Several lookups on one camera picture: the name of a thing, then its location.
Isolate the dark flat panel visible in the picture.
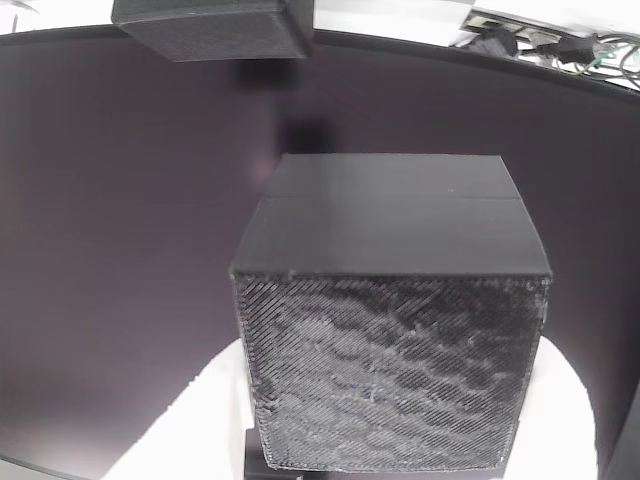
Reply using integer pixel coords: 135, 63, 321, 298
0, 22, 640, 480

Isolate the black power plug cable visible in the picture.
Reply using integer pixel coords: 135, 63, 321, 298
467, 27, 601, 66

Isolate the black cube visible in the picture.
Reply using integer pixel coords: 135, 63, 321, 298
110, 0, 317, 64
228, 152, 553, 474

